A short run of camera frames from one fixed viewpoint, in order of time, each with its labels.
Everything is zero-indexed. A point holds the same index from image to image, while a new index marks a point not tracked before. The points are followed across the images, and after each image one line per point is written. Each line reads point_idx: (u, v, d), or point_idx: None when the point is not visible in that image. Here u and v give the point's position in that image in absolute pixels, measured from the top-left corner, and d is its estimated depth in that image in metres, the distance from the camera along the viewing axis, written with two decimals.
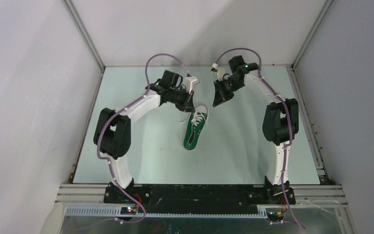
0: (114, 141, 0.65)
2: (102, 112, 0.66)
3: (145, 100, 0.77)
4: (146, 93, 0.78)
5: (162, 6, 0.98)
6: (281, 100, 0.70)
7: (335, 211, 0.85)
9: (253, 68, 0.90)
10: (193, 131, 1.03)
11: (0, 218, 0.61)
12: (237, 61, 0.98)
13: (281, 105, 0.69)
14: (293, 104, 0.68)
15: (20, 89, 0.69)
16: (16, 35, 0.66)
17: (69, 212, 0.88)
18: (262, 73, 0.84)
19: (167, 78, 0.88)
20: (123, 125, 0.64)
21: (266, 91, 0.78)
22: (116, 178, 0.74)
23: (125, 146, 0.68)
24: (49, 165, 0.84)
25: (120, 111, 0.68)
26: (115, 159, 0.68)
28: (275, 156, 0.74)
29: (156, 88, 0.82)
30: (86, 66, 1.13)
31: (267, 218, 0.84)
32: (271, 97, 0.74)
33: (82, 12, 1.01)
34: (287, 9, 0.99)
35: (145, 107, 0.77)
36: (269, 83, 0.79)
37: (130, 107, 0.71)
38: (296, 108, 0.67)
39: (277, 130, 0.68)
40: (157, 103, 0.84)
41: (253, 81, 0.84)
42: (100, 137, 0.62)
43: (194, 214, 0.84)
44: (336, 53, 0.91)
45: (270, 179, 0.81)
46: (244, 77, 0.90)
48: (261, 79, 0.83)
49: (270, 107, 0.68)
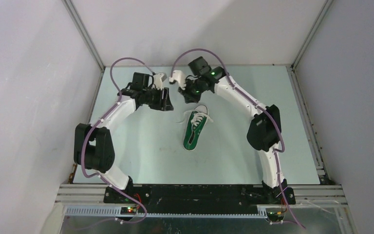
0: (96, 154, 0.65)
2: (77, 129, 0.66)
3: (120, 106, 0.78)
4: (121, 99, 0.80)
5: (162, 6, 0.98)
6: (262, 109, 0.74)
7: (335, 211, 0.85)
9: (221, 73, 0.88)
10: (193, 131, 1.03)
11: (1, 218, 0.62)
12: (200, 62, 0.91)
13: (263, 113, 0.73)
14: (274, 110, 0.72)
15: (20, 89, 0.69)
16: (16, 35, 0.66)
17: (70, 212, 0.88)
18: (231, 80, 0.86)
19: (138, 81, 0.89)
20: (103, 136, 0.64)
21: (244, 101, 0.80)
22: (111, 185, 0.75)
23: (111, 158, 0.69)
24: (49, 165, 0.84)
25: (96, 124, 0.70)
26: (102, 172, 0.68)
28: (267, 161, 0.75)
29: (128, 92, 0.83)
30: (86, 66, 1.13)
31: (267, 218, 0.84)
32: (252, 108, 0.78)
33: (82, 12, 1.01)
34: (286, 10, 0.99)
35: (122, 112, 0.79)
36: (242, 91, 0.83)
37: (106, 117, 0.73)
38: (278, 114, 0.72)
39: (265, 135, 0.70)
40: (133, 107, 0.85)
41: (227, 91, 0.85)
42: (83, 153, 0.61)
43: (194, 214, 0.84)
44: (335, 53, 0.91)
45: (267, 182, 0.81)
46: (215, 87, 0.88)
48: (234, 87, 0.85)
49: (254, 120, 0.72)
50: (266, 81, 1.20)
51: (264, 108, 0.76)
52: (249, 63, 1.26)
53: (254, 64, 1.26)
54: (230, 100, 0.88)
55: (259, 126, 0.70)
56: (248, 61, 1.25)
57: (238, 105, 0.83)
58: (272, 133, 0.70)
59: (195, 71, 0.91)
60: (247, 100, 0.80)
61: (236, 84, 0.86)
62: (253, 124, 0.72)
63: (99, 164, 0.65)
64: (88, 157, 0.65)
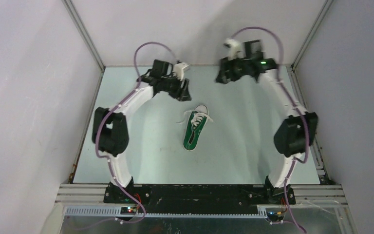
0: (111, 139, 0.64)
2: (96, 111, 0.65)
3: (138, 93, 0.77)
4: (139, 86, 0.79)
5: (162, 6, 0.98)
6: (299, 113, 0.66)
7: (335, 212, 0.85)
9: (273, 65, 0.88)
10: (193, 131, 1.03)
11: (1, 218, 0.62)
12: (249, 47, 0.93)
13: (299, 117, 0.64)
14: (312, 118, 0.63)
15: (20, 89, 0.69)
16: (15, 36, 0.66)
17: (69, 212, 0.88)
18: (279, 74, 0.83)
19: (158, 68, 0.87)
20: (119, 122, 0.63)
21: (284, 100, 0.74)
22: (115, 177, 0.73)
23: (124, 143, 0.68)
24: (49, 165, 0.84)
25: (114, 108, 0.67)
26: (114, 156, 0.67)
28: (282, 165, 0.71)
29: (147, 79, 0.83)
30: (86, 66, 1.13)
31: (267, 218, 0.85)
32: (290, 109, 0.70)
33: (82, 12, 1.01)
34: (286, 10, 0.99)
35: (138, 100, 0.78)
36: (286, 88, 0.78)
37: (123, 103, 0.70)
38: (314, 125, 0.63)
39: (293, 142, 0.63)
40: (150, 94, 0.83)
41: (271, 84, 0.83)
42: (97, 136, 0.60)
43: (194, 214, 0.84)
44: (335, 53, 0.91)
45: (271, 181, 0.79)
46: (261, 77, 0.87)
48: (279, 82, 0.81)
49: (287, 121, 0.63)
50: None
51: (302, 113, 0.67)
52: None
53: None
54: (269, 94, 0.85)
55: (289, 131, 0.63)
56: None
57: (278, 103, 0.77)
58: (300, 141, 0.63)
59: (248, 52, 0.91)
60: (287, 99, 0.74)
61: (283, 80, 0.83)
62: (284, 126, 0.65)
63: (113, 146, 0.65)
64: (103, 139, 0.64)
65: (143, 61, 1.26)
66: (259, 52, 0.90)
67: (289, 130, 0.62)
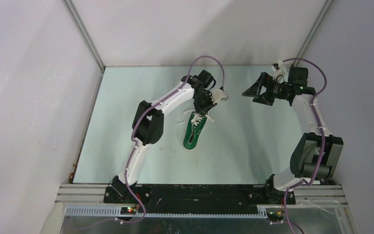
0: (148, 130, 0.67)
2: (140, 105, 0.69)
3: (179, 93, 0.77)
4: (182, 86, 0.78)
5: (162, 6, 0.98)
6: (322, 133, 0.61)
7: (335, 211, 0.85)
9: (308, 92, 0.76)
10: (193, 130, 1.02)
11: (0, 218, 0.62)
12: (299, 72, 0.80)
13: (320, 138, 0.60)
14: (334, 144, 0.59)
15: (20, 89, 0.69)
16: (15, 36, 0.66)
17: (70, 212, 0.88)
18: (314, 99, 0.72)
19: (203, 76, 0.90)
20: (157, 118, 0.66)
21: (310, 118, 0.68)
22: (128, 169, 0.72)
23: (158, 135, 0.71)
24: (49, 165, 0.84)
25: (155, 105, 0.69)
26: (143, 144, 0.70)
28: (290, 177, 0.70)
29: (191, 80, 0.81)
30: (86, 66, 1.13)
31: (267, 218, 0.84)
32: (313, 128, 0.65)
33: (82, 12, 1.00)
34: (286, 10, 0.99)
35: (179, 99, 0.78)
36: (317, 112, 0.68)
37: (164, 102, 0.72)
38: (335, 150, 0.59)
39: (305, 164, 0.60)
40: (191, 95, 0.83)
41: (301, 105, 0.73)
42: (135, 128, 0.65)
43: (194, 215, 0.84)
44: (335, 53, 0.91)
45: (275, 184, 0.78)
46: (293, 99, 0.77)
48: (310, 105, 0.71)
49: (305, 139, 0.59)
50: None
51: (325, 134, 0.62)
52: (250, 63, 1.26)
53: (254, 65, 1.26)
54: (298, 115, 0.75)
55: (304, 150, 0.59)
56: (248, 61, 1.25)
57: (303, 121, 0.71)
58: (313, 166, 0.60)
59: (290, 76, 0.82)
60: (314, 117, 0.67)
61: (316, 104, 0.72)
62: (300, 144, 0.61)
63: (147, 136, 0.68)
64: (141, 127, 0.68)
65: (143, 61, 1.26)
66: (302, 79, 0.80)
67: (304, 149, 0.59)
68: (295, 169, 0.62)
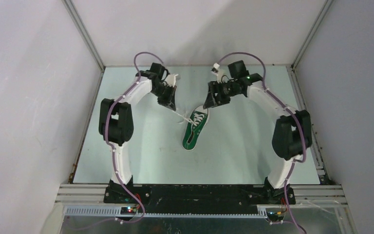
0: (120, 128, 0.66)
2: (102, 102, 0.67)
3: (139, 86, 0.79)
4: (139, 79, 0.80)
5: (162, 6, 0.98)
6: (290, 113, 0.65)
7: (335, 211, 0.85)
9: (256, 80, 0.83)
10: (193, 130, 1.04)
11: (0, 218, 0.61)
12: (239, 68, 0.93)
13: (291, 117, 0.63)
14: (304, 116, 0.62)
15: (20, 89, 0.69)
16: (15, 37, 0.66)
17: (69, 212, 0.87)
18: (266, 85, 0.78)
19: (155, 69, 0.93)
20: (125, 111, 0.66)
21: (273, 103, 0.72)
22: (117, 172, 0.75)
23: (129, 131, 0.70)
24: (48, 165, 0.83)
25: (119, 99, 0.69)
26: (120, 145, 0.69)
28: (281, 165, 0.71)
29: (145, 73, 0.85)
30: (85, 66, 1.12)
31: (267, 218, 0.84)
32: (280, 110, 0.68)
33: (82, 11, 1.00)
34: (286, 10, 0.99)
35: (140, 92, 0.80)
36: (273, 94, 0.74)
37: (126, 94, 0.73)
38: (308, 121, 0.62)
39: (289, 145, 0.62)
40: (149, 88, 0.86)
41: (258, 94, 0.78)
42: (106, 128, 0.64)
43: (194, 214, 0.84)
44: (336, 53, 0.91)
45: (272, 182, 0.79)
46: (248, 90, 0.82)
48: (265, 90, 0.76)
49: (280, 123, 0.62)
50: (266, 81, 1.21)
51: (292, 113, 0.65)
52: (249, 62, 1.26)
53: (254, 65, 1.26)
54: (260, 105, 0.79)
55: (284, 134, 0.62)
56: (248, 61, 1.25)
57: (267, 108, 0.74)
58: (297, 144, 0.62)
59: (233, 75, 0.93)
60: (275, 102, 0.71)
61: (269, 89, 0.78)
62: (277, 128, 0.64)
63: (120, 135, 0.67)
64: (111, 128, 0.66)
65: (143, 61, 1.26)
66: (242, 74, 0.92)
67: (284, 133, 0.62)
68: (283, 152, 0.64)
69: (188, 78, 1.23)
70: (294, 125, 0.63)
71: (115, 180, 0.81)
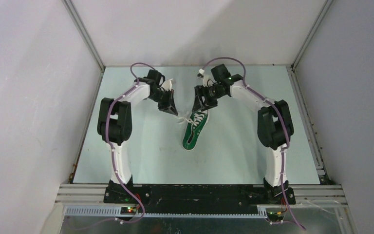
0: (119, 127, 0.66)
2: (102, 102, 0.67)
3: (138, 88, 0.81)
4: (138, 83, 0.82)
5: (162, 7, 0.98)
6: (270, 103, 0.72)
7: (335, 211, 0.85)
9: (237, 79, 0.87)
10: (193, 130, 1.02)
11: (0, 218, 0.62)
12: (221, 69, 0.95)
13: (271, 107, 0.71)
14: (282, 106, 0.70)
15: (20, 89, 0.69)
16: (15, 37, 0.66)
17: (69, 212, 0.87)
18: (245, 82, 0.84)
19: (152, 76, 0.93)
20: (125, 109, 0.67)
21: (252, 97, 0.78)
22: (117, 171, 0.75)
23: (128, 131, 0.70)
24: (49, 165, 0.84)
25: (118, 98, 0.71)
26: (119, 145, 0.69)
28: (272, 159, 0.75)
29: (143, 80, 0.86)
30: (86, 66, 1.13)
31: (267, 218, 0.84)
32: (260, 103, 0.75)
33: (82, 11, 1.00)
34: (286, 10, 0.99)
35: (139, 95, 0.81)
36: (253, 89, 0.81)
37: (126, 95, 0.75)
38: (286, 109, 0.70)
39: (273, 133, 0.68)
40: (147, 93, 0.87)
41: (240, 91, 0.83)
42: (106, 127, 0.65)
43: (194, 214, 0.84)
44: (335, 53, 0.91)
45: (269, 181, 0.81)
46: (230, 90, 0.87)
48: (246, 87, 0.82)
49: (262, 113, 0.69)
50: (266, 81, 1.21)
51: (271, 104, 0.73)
52: (249, 62, 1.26)
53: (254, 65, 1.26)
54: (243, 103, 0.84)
55: (267, 123, 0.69)
56: (248, 61, 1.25)
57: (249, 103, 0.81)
58: (281, 132, 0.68)
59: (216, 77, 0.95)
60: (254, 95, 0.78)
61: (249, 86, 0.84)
62: (260, 119, 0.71)
63: (119, 135, 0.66)
64: (111, 128, 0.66)
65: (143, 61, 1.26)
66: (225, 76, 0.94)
67: (266, 122, 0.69)
68: (269, 142, 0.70)
69: (188, 78, 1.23)
70: (275, 115, 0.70)
71: (115, 180, 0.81)
